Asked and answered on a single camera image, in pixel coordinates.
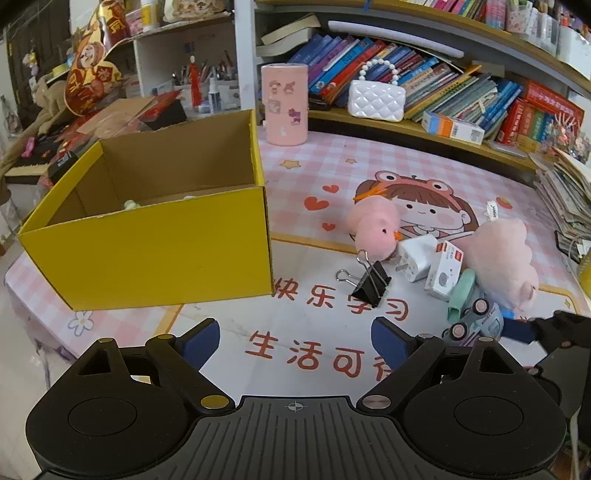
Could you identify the white cup with yellow label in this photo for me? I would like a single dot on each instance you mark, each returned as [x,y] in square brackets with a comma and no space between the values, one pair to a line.
[149,16]

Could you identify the mint green plastic clip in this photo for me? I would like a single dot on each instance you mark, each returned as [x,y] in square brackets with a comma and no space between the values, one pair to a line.
[463,290]

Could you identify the row of colourful books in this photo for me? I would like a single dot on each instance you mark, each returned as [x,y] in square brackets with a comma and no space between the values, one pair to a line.
[461,87]

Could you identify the white spray bottle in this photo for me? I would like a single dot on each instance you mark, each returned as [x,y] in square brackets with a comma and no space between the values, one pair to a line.
[214,97]

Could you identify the light blue toy car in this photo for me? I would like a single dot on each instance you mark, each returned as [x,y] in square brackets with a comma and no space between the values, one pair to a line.
[485,321]

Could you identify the red gold cartoon decoration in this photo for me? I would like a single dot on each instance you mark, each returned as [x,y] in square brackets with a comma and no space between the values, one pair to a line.
[90,74]

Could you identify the black binder clip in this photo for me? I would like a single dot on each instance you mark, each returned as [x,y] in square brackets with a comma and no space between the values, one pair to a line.
[371,284]

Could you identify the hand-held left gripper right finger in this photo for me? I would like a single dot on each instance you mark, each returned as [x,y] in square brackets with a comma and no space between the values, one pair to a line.
[388,342]

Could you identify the white pen holder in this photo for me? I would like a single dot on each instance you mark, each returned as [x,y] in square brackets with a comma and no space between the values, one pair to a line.
[226,92]

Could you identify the stack of papers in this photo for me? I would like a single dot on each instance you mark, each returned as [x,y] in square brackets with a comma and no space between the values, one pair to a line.
[565,194]

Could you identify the red dressed figurine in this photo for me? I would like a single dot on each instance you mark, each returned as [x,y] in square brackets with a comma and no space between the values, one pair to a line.
[195,83]

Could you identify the white charger plug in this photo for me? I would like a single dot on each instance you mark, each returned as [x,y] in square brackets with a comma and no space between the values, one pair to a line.
[418,258]

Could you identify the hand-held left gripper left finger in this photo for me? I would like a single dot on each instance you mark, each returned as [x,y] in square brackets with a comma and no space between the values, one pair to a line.
[203,342]

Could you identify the white shelf unit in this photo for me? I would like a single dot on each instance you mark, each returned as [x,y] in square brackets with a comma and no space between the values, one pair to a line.
[157,60]

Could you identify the row of thin books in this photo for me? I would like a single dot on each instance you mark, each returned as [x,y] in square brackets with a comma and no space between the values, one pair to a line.
[517,18]

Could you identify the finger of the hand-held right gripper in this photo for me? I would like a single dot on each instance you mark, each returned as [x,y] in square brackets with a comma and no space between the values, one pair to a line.
[517,330]
[570,374]

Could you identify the pink printed desk mat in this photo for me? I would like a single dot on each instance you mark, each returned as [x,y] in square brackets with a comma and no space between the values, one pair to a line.
[304,221]

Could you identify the brown cloth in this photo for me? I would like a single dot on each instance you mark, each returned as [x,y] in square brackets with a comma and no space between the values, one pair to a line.
[48,101]

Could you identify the black piano keyboard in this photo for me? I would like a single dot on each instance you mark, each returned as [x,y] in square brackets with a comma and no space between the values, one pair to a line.
[27,168]

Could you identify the wooden bookshelf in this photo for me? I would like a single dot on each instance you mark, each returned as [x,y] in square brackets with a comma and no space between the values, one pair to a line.
[461,32]

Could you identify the small black box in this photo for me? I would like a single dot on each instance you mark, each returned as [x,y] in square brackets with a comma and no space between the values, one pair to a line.
[62,164]

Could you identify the small pink plush toy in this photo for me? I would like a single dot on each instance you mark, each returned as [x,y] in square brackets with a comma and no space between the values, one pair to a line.
[374,226]

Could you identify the brown cardboard sheet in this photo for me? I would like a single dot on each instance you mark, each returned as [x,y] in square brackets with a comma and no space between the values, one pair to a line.
[115,115]

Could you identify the white staple box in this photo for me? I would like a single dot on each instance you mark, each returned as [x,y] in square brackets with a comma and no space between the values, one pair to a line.
[444,272]

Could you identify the large pink plush toy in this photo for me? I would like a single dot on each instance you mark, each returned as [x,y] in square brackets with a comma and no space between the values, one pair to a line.
[503,258]

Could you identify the white quilted handbag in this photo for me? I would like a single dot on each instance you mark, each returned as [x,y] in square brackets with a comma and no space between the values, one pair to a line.
[376,99]

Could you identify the dark door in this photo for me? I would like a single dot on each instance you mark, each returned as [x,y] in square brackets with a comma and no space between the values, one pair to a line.
[37,50]

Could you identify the orange and white small box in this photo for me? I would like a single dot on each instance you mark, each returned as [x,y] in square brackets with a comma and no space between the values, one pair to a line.
[452,127]

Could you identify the yellow cardboard box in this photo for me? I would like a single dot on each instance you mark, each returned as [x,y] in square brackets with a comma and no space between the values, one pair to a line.
[152,251]

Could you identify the pink cylinder container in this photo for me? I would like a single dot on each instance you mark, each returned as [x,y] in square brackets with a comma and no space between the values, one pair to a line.
[284,106]

